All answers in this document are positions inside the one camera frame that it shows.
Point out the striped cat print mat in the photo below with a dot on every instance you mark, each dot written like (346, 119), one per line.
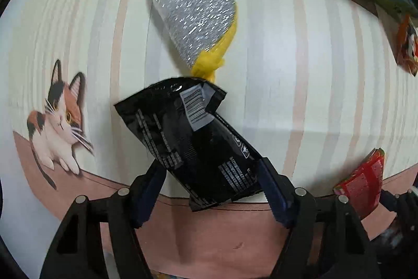
(202, 92)

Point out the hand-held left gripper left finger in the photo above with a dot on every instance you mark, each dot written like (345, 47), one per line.
(149, 192)

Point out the orange snack packet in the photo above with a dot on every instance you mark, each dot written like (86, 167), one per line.
(408, 45)

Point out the silver and yellow scouring sponge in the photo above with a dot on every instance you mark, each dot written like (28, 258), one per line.
(194, 12)

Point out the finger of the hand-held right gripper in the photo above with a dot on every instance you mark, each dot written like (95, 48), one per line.
(390, 203)

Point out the red snack packet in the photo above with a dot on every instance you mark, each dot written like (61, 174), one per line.
(361, 186)

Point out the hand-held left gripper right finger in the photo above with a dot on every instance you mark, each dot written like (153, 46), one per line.
(277, 197)

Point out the black snack packet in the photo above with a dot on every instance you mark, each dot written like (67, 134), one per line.
(199, 148)

